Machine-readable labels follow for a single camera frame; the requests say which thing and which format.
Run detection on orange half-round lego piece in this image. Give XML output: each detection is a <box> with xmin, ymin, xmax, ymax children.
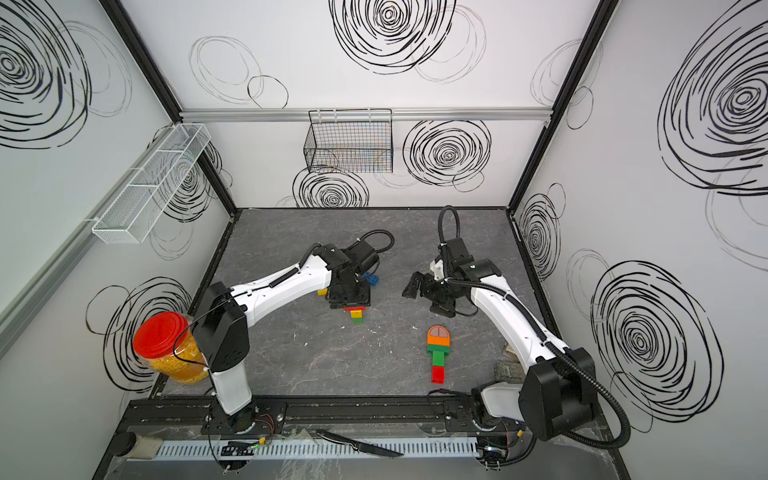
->
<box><xmin>427</xmin><ymin>325</ymin><xmax>450</xmax><ymax>340</ymax></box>

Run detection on red small lego brick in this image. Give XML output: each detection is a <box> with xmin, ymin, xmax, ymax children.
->
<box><xmin>431</xmin><ymin>365</ymin><xmax>445</xmax><ymax>385</ymax></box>

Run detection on orange long lego brick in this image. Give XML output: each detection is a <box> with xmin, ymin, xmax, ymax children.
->
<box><xmin>427</xmin><ymin>337</ymin><xmax>450</xmax><ymax>347</ymax></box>

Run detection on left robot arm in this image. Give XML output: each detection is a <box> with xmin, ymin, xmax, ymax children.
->
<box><xmin>189</xmin><ymin>229</ymin><xmax>395</xmax><ymax>418</ymax></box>

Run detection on dark blue lego brick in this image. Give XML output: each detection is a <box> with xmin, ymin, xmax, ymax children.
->
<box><xmin>363</xmin><ymin>273</ymin><xmax>379</xmax><ymax>286</ymax></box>

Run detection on glass bottle tan lid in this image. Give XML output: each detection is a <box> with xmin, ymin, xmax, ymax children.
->
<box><xmin>503</xmin><ymin>344</ymin><xmax>518</xmax><ymax>361</ymax></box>

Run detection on glass jar green contents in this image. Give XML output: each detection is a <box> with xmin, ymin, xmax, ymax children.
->
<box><xmin>494</xmin><ymin>360</ymin><xmax>525</xmax><ymax>384</ymax></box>

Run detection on red-lidded jar yellow contents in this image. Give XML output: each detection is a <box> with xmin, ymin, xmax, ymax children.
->
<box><xmin>132</xmin><ymin>312</ymin><xmax>208</xmax><ymax>384</ymax></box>

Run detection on white roll black cap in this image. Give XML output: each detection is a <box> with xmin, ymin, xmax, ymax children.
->
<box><xmin>107</xmin><ymin>432</ymin><xmax>164</xmax><ymax>460</ymax></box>

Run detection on white slotted cable duct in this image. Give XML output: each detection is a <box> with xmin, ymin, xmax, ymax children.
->
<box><xmin>152</xmin><ymin>437</ymin><xmax>479</xmax><ymax>462</ymax></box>

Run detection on black wire basket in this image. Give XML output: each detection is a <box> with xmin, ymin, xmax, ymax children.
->
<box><xmin>302</xmin><ymin>108</ymin><xmax>394</xmax><ymax>173</ymax></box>

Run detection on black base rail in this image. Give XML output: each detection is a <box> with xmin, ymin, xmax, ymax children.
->
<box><xmin>117</xmin><ymin>393</ymin><xmax>523</xmax><ymax>437</ymax></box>

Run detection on clear plastic wall shelf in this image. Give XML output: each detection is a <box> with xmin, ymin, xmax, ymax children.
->
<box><xmin>91</xmin><ymin>123</ymin><xmax>211</xmax><ymax>244</ymax></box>

